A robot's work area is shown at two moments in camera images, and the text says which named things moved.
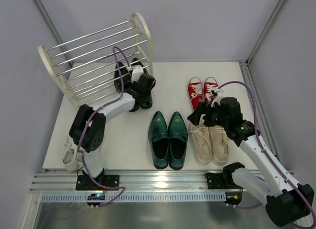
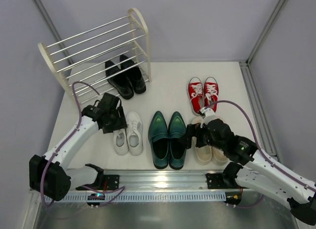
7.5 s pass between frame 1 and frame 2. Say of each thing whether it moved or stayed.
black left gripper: moved
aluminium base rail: stayed
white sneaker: moved
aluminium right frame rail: stayed
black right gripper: moved
